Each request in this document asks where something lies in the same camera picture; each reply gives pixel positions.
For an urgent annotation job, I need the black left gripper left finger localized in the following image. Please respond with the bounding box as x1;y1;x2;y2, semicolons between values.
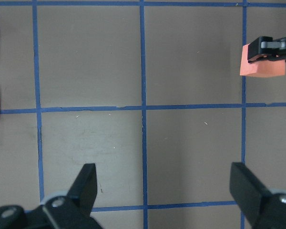
0;164;102;229

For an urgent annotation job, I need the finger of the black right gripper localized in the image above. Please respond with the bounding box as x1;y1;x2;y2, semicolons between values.
247;36;286;63

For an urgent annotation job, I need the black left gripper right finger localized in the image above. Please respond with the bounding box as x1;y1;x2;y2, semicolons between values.
229;162;286;229

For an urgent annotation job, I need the brown paper mat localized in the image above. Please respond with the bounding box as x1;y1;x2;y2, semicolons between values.
0;0;286;229

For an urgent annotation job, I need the orange foam block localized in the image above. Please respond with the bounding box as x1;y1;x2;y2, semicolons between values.
239;44;286;78

